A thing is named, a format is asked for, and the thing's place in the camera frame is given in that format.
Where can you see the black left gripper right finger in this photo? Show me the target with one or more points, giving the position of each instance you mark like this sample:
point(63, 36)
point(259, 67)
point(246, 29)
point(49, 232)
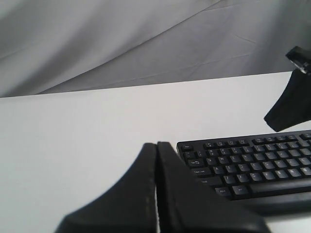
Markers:
point(186, 205)

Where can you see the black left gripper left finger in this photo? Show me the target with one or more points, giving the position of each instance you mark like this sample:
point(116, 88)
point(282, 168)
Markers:
point(129, 206)

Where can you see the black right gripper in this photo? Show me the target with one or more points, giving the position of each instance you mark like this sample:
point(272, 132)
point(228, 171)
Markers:
point(294, 105)

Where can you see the black acer keyboard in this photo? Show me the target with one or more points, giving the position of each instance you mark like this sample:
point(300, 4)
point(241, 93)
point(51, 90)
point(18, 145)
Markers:
point(267, 173)

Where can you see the grey backdrop cloth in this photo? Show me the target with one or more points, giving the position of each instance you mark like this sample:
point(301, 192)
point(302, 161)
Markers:
point(53, 46)

